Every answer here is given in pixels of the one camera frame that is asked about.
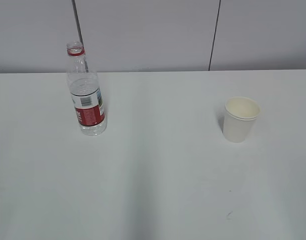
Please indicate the clear water bottle red label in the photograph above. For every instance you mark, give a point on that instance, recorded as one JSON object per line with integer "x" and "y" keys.
{"x": 84, "y": 88}

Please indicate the white paper cup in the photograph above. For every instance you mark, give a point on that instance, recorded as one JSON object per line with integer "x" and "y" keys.
{"x": 239, "y": 117}

